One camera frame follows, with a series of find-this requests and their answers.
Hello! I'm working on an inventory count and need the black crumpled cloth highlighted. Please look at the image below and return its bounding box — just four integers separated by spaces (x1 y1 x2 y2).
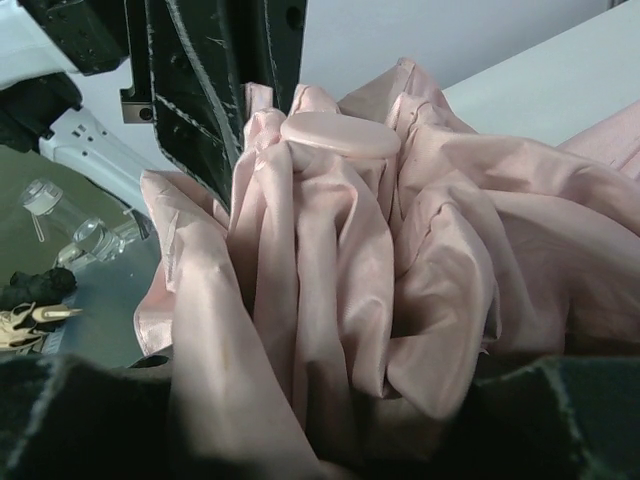
1 267 77 310

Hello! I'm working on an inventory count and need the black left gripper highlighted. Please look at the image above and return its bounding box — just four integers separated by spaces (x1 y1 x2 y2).
29 0 305 207

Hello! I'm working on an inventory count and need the pink and black folding umbrella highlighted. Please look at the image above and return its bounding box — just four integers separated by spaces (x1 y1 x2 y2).
135 59 639 479

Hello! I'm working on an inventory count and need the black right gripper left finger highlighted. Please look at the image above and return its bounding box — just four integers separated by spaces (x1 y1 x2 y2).
1 355 173 479

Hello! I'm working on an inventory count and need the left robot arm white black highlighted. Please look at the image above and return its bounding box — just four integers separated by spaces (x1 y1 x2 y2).
1 0 306 212

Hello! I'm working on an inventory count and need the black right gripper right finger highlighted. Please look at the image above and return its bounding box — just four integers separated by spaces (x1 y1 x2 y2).
464 354 639 479

